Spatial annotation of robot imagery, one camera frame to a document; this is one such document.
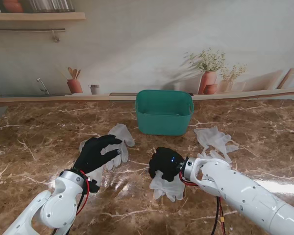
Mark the translucent white disposable glove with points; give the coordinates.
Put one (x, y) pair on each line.
(214, 154)
(210, 138)
(171, 188)
(157, 193)
(96, 175)
(125, 137)

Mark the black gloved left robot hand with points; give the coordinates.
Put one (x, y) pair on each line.
(93, 156)

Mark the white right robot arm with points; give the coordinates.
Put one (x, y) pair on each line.
(235, 186)

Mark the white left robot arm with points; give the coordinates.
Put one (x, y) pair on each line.
(58, 200)

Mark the printed kitchen scene backdrop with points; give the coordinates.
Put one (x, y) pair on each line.
(147, 36)

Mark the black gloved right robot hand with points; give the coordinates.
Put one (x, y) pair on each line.
(166, 162)

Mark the green plastic basket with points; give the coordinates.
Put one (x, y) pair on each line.
(161, 122)

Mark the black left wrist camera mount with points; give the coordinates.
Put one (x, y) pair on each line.
(94, 186)

